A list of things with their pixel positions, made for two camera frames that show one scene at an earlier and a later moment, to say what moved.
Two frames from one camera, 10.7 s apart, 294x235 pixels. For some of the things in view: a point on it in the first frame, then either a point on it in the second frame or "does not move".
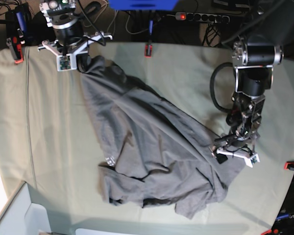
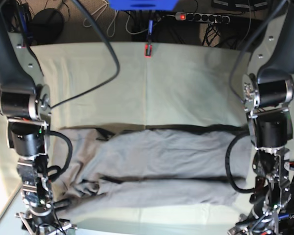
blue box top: x=143 y=5 does not move
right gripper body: x=239 y=142 to x=270 y=194
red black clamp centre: x=148 y=51 does not move
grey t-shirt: x=158 y=155 to x=150 y=168
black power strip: x=203 y=17 does not move
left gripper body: x=73 y=50 to x=37 y=195
